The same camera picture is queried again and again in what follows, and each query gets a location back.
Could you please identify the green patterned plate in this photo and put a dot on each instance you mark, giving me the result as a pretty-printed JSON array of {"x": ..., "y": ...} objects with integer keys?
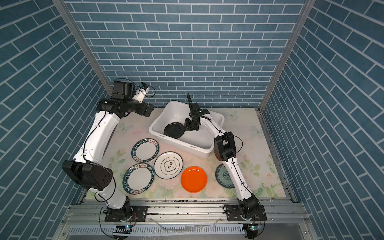
[{"x": 223, "y": 177}]

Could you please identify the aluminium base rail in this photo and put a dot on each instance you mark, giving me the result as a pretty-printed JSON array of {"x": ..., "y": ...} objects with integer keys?
[{"x": 188, "y": 212}]

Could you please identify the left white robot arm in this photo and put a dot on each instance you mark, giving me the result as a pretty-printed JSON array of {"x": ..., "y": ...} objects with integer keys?
[{"x": 86, "y": 168}]

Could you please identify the white plate black pattern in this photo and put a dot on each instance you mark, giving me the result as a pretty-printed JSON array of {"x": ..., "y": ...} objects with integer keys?
[{"x": 168, "y": 165}]

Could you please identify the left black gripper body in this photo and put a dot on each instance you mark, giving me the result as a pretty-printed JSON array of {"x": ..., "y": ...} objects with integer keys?
[{"x": 139, "y": 108}]

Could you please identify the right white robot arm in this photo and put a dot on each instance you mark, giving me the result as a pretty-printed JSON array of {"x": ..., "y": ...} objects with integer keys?
[{"x": 226, "y": 152}]

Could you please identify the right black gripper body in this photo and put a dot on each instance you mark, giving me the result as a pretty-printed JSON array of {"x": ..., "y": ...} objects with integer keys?
[{"x": 190, "y": 125}]

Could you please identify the orange plate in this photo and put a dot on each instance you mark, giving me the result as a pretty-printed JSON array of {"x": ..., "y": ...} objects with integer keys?
[{"x": 194, "y": 179}]

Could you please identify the lower green rimmed white plate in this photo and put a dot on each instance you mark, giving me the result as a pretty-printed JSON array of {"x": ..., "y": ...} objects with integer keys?
[{"x": 138, "y": 178}]

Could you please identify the upper green rimmed white plate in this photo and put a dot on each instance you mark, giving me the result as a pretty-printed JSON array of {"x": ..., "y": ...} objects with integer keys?
[{"x": 145, "y": 150}]

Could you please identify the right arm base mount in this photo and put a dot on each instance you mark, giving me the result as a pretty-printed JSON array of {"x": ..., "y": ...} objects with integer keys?
[{"x": 239, "y": 213}]

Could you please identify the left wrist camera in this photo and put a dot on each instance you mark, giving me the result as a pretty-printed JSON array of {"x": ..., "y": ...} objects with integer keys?
[{"x": 144, "y": 91}]

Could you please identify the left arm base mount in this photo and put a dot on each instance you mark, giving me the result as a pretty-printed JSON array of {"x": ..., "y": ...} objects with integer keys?
[{"x": 134, "y": 214}]

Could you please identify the white plastic bin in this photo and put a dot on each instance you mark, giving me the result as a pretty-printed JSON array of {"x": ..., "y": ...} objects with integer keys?
[{"x": 200, "y": 143}]

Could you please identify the green rimmed white plate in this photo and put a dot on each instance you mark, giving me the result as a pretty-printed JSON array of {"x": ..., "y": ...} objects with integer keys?
[
  {"x": 145, "y": 150},
  {"x": 138, "y": 178}
]

